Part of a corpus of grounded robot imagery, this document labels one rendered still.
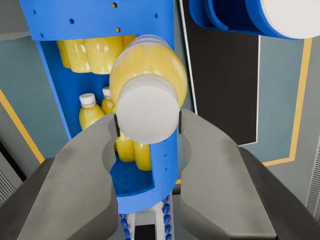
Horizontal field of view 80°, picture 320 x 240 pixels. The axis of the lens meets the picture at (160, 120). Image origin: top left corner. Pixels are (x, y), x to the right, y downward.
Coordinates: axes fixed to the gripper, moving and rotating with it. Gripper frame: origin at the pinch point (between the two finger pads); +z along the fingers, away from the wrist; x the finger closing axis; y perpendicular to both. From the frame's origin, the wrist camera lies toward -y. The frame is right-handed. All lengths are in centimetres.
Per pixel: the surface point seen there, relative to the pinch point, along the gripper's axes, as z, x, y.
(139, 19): 23.4, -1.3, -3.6
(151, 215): 43, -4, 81
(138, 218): 42, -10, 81
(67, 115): 32.3, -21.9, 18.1
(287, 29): 41, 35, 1
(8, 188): 107, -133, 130
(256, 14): 45, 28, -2
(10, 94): 138, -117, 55
